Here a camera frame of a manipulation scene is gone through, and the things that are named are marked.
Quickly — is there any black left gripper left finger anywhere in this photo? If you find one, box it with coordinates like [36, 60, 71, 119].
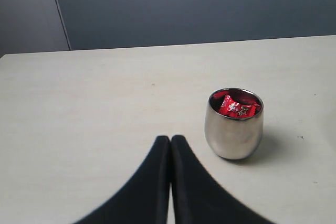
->
[77, 135, 170, 223]

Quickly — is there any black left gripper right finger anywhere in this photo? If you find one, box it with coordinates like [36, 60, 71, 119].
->
[171, 135, 265, 223]

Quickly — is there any shiny steel cup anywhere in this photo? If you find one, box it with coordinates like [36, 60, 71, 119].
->
[204, 88, 264, 160]

